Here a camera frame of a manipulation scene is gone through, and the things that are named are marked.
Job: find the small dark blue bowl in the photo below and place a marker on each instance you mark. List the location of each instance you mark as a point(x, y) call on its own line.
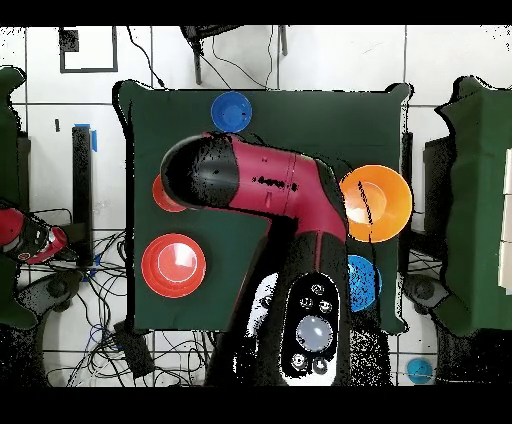
point(231, 112)

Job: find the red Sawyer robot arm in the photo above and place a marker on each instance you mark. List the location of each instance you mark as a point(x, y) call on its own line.
point(272, 180)

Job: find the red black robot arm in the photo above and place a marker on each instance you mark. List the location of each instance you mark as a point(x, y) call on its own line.
point(12, 228)

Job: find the small red-orange plastic bowl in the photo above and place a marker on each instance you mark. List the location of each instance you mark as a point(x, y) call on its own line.
point(160, 198)

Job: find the wide red-orange plastic bowl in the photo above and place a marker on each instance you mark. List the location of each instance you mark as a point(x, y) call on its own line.
point(173, 265)

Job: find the dark green tablecloth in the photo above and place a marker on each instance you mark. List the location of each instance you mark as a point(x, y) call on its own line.
point(320, 120)
point(480, 200)
point(10, 160)

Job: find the light blue plastic bowl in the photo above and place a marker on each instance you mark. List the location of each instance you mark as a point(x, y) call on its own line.
point(362, 284)

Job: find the large orange plastic bowl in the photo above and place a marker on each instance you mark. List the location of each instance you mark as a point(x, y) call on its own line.
point(384, 204)

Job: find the long black bar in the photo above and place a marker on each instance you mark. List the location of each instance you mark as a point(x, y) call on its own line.
point(82, 200)

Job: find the blue tape strip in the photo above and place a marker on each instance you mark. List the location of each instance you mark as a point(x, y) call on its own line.
point(94, 140)

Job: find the black power brick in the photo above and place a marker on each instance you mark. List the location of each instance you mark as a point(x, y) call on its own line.
point(134, 352)

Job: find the dark grey floor equipment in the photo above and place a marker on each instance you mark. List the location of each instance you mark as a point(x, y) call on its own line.
point(424, 292)

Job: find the black round floor stand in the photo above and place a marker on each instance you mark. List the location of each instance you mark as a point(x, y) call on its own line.
point(52, 288)

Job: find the light blue round floor object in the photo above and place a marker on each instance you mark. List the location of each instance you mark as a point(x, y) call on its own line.
point(420, 370)

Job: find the white box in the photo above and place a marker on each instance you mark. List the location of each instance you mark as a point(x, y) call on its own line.
point(506, 220)

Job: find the black camera tripod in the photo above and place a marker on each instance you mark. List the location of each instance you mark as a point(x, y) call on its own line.
point(198, 68)

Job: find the black square floor frame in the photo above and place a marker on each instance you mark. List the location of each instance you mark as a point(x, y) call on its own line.
point(68, 40)

